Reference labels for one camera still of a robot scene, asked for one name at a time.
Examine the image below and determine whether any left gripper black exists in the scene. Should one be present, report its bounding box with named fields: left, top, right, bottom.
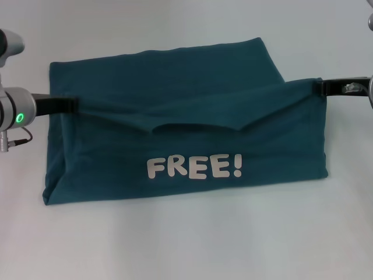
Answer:
left=32, top=93, right=80, bottom=117

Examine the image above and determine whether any teal blue t-shirt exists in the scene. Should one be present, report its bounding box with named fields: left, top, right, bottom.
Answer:
left=42, top=36, right=330, bottom=207

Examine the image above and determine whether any left arm dark cable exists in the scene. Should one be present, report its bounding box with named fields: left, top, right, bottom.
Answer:
left=0, top=127, right=33, bottom=153

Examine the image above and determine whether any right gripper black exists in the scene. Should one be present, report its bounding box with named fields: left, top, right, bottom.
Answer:
left=314, top=76, right=372, bottom=99

